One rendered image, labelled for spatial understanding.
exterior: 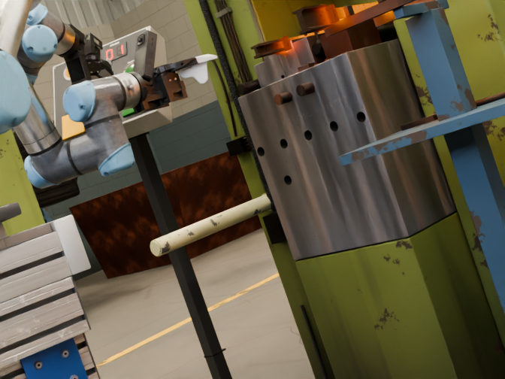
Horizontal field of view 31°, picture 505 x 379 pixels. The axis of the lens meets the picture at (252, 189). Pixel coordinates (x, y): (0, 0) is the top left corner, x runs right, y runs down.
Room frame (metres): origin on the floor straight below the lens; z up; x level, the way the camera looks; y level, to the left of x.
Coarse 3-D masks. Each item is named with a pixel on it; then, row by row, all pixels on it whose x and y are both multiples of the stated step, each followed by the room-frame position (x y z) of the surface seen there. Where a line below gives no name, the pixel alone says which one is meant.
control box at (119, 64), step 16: (112, 48) 2.57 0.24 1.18; (128, 48) 2.55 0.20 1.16; (160, 48) 2.56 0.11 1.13; (64, 64) 2.65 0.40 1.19; (112, 64) 2.56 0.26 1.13; (128, 64) 2.53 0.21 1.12; (160, 64) 2.52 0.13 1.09; (64, 80) 2.62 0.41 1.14; (64, 112) 2.57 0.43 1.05; (144, 112) 2.43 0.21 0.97; (160, 112) 2.43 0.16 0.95; (128, 128) 2.48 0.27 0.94; (144, 128) 2.49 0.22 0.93
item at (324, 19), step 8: (304, 8) 1.65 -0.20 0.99; (312, 8) 1.68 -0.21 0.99; (320, 8) 1.71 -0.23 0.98; (328, 8) 1.71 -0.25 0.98; (336, 8) 1.74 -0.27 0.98; (360, 8) 1.81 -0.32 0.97; (304, 16) 1.66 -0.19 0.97; (312, 16) 1.68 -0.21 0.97; (320, 16) 1.70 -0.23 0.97; (328, 16) 1.71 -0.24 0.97; (336, 16) 1.71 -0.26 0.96; (344, 16) 1.75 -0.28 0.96; (304, 24) 1.66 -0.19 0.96; (312, 24) 1.67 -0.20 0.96; (320, 24) 1.69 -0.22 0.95; (328, 24) 1.71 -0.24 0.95; (304, 32) 1.66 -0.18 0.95
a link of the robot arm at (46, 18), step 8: (40, 8) 2.10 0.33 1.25; (32, 16) 2.09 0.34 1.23; (40, 16) 2.10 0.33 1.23; (48, 16) 2.13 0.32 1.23; (32, 24) 2.10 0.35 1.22; (40, 24) 2.11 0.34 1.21; (48, 24) 2.13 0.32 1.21; (56, 24) 2.15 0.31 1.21; (64, 24) 2.18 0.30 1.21; (56, 32) 2.15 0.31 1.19; (64, 32) 2.17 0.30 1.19
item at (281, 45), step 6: (300, 36) 2.28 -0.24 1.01; (306, 36) 2.30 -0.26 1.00; (264, 42) 2.19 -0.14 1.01; (270, 42) 2.20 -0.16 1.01; (276, 42) 2.22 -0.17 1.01; (282, 42) 2.24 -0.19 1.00; (288, 42) 2.23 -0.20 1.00; (252, 48) 2.19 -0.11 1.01; (258, 48) 2.18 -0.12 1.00; (264, 48) 2.20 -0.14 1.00; (270, 48) 2.21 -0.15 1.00; (276, 48) 2.22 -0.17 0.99; (282, 48) 2.23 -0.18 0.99; (288, 48) 2.23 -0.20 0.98; (258, 54) 2.18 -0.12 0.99; (264, 54) 2.18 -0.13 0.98; (270, 54) 2.22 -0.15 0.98
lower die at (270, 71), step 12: (312, 36) 2.22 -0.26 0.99; (396, 36) 2.45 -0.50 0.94; (300, 48) 2.22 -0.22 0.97; (276, 60) 2.29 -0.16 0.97; (288, 60) 2.26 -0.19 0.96; (300, 60) 2.23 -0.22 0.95; (312, 60) 2.21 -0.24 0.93; (324, 60) 2.23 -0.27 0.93; (264, 72) 2.32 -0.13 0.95; (276, 72) 2.30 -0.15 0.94; (288, 72) 2.27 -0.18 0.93; (264, 84) 2.33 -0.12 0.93
